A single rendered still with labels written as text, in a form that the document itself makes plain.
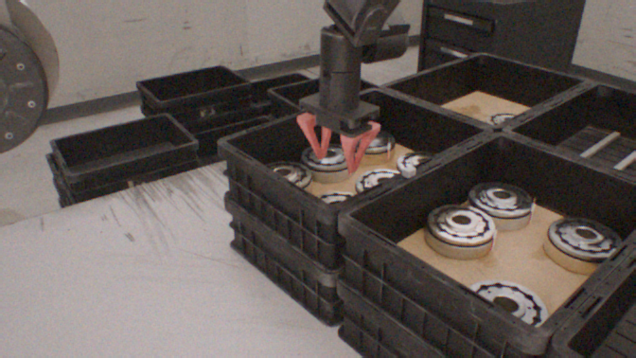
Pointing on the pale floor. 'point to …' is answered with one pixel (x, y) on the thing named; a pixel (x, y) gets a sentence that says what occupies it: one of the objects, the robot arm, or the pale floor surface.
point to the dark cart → (500, 31)
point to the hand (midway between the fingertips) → (336, 160)
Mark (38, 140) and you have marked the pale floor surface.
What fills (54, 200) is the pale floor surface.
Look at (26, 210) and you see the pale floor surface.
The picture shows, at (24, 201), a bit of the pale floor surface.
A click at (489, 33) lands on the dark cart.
